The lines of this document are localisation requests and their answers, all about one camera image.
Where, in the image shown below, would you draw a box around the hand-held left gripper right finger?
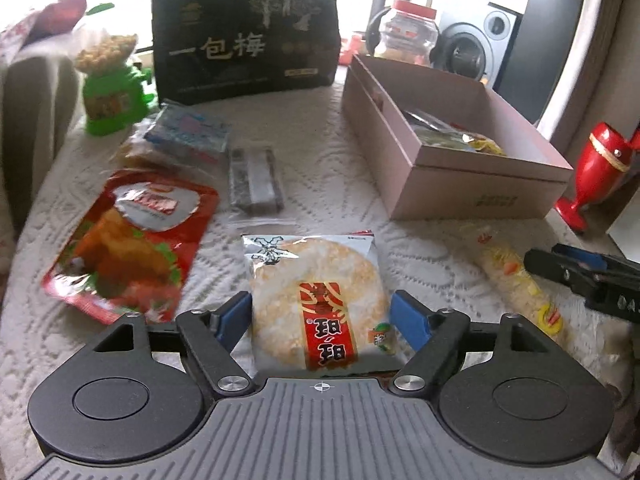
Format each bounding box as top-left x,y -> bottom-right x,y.
390,290 -> 551,397

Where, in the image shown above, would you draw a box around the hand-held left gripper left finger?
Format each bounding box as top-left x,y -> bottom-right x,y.
92,290 -> 254,397

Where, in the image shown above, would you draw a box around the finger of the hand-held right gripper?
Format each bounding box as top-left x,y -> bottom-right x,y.
552,243 -> 640,278
524,249 -> 640,302

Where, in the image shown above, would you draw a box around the long yellow printed snack packet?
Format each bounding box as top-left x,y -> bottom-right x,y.
467,225 -> 568,348

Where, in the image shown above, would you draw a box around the rice cracker packet red label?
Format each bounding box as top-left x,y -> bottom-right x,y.
241,231 -> 401,373

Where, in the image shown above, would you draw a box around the pink cardboard box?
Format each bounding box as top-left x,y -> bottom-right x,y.
341,52 -> 575,221

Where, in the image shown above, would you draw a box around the red wooden vase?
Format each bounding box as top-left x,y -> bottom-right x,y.
555,121 -> 640,233

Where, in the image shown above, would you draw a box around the red snack packet white label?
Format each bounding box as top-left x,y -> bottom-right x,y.
42,169 -> 221,325

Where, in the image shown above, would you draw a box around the crinkled yellow green packet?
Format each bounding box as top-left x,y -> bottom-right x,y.
415,127 -> 507,157

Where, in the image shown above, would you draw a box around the dark snack bar packet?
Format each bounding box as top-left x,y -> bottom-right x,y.
227,146 -> 286,214

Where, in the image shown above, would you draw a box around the white lace tablecloth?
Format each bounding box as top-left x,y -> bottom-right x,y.
0,55 -> 631,480

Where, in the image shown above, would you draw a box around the silver snack packet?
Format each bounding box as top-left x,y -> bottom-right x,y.
402,107 -> 453,136

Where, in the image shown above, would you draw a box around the pale orange snack packet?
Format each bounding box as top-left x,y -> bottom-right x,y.
116,132 -> 166,168

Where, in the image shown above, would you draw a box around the blue white snack packet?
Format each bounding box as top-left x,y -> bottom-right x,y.
142,104 -> 232,163

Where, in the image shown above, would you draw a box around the grey washing machine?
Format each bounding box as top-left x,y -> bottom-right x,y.
432,0 -> 526,91

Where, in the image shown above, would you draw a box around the black gift bag gold print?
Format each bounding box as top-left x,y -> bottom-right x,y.
151,0 -> 342,106

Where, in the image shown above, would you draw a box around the green toy bucket yellow balls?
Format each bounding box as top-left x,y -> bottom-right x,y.
75,34 -> 157,137

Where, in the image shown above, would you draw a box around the clear plastic jar red lid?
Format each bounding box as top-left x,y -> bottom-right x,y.
374,0 -> 441,67

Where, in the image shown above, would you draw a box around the red plush toy green leaf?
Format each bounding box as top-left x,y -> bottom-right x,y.
30,0 -> 113,41

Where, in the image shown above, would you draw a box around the floral blanket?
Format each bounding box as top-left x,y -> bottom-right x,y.
0,7 -> 56,66

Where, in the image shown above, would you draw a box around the white curved frame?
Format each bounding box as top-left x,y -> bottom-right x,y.
535,0 -> 640,146

